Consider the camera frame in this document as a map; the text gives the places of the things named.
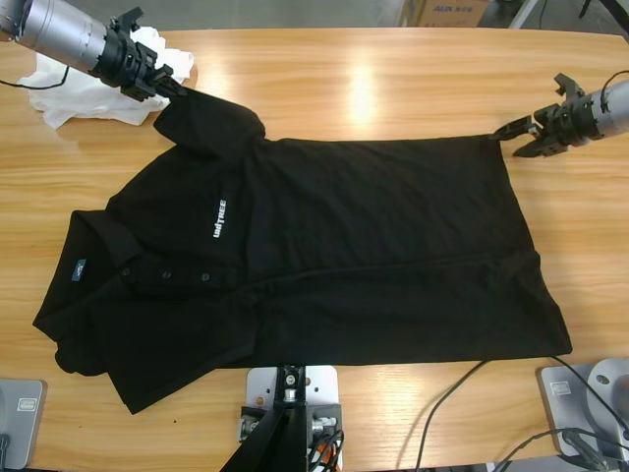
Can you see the black tripod leg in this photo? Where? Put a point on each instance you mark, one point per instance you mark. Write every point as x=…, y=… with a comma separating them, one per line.
x=609, y=10

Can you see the white printed cardboard box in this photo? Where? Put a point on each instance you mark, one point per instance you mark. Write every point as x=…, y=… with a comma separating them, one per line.
x=442, y=12

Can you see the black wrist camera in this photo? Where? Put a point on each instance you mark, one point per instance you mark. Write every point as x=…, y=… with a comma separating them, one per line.
x=567, y=86
x=125, y=19

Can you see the dark camera post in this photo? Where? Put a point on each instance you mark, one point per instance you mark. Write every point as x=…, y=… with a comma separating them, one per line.
x=275, y=442

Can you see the grey metal stand leg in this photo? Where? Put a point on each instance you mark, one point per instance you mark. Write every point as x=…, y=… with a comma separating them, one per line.
x=523, y=12

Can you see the black polo shirt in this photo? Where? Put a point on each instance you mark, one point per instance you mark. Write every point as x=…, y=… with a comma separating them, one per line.
x=319, y=270

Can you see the white folded shirt pile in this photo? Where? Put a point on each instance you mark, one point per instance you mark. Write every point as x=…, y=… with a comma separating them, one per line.
x=83, y=100

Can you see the black metal corner bracket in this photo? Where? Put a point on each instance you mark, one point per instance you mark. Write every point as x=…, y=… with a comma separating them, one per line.
x=326, y=423
x=250, y=423

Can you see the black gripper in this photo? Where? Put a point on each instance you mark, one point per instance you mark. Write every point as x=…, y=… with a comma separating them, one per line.
x=570, y=125
x=128, y=64

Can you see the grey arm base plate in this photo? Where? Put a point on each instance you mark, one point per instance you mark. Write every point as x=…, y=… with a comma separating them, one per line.
x=22, y=418
x=570, y=398

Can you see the white mount block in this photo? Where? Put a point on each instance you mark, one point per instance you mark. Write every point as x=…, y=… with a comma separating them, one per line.
x=322, y=383

